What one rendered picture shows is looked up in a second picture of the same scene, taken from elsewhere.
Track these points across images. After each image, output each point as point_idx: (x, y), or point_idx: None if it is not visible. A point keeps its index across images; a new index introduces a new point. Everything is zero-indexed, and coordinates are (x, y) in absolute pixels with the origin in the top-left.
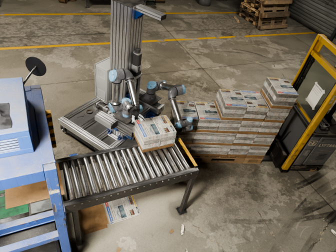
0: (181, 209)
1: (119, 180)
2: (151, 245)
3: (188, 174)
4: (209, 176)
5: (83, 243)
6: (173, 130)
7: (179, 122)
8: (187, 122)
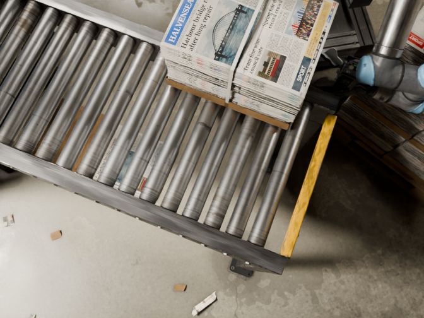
0: (238, 264)
1: (28, 123)
2: (117, 280)
3: (238, 259)
4: (392, 241)
5: (14, 171)
6: (294, 85)
7: (376, 64)
8: (412, 81)
